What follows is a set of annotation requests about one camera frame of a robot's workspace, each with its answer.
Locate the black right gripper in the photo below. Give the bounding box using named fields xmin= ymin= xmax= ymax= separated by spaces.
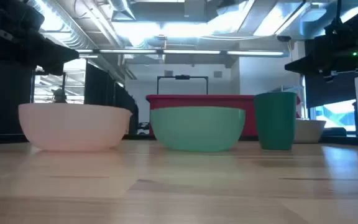
xmin=284 ymin=12 xmax=358 ymax=83

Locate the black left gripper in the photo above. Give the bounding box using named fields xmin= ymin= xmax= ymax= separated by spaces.
xmin=0 ymin=29 xmax=80 ymax=77

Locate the pale pink bowl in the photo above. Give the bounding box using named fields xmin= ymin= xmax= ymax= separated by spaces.
xmin=17 ymin=103 xmax=134 ymax=152

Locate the green bowl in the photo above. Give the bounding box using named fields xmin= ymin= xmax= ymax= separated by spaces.
xmin=149 ymin=106 xmax=247 ymax=153

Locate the person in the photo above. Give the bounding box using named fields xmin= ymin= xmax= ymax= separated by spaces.
xmin=50 ymin=88 xmax=68 ymax=104

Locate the black room partition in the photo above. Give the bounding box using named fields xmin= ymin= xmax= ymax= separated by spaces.
xmin=83 ymin=61 xmax=140 ymax=135

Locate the white bowl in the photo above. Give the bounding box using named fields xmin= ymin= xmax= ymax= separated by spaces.
xmin=294 ymin=119 xmax=327 ymax=144

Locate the black side panel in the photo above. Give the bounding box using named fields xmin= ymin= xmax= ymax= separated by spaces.
xmin=0 ymin=60 xmax=34 ymax=135

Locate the green plastic cup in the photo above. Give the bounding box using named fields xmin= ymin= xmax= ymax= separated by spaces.
xmin=254 ymin=91 xmax=298 ymax=151

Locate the red plastic bin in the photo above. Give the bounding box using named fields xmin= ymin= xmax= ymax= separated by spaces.
xmin=145 ymin=94 xmax=301 ymax=138

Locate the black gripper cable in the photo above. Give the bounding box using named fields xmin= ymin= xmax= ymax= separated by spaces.
xmin=334 ymin=0 xmax=344 ymax=34

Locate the silver ceiling duct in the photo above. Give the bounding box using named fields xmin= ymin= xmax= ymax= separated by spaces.
xmin=108 ymin=0 xmax=136 ymax=21

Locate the black metal frame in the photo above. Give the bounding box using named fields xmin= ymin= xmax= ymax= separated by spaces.
xmin=156 ymin=74 xmax=209 ymax=95

